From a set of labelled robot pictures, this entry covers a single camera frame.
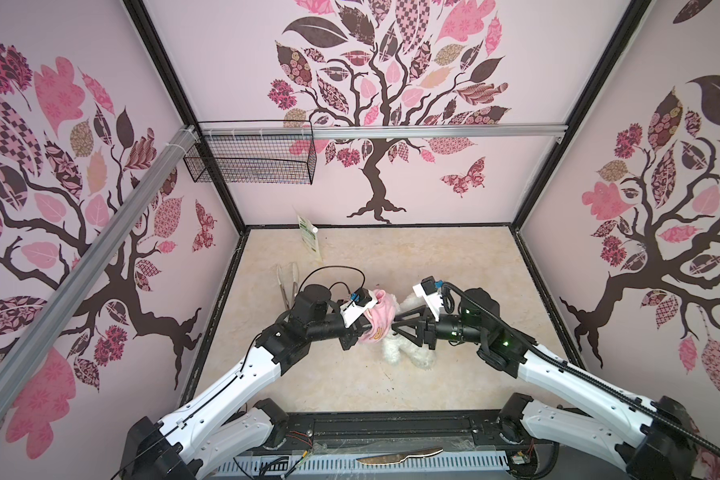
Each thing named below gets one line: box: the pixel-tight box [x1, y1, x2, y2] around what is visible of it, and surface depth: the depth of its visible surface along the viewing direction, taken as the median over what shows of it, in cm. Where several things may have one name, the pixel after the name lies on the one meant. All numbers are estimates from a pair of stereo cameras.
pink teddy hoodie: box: [359, 289, 396, 343], surface depth 68 cm
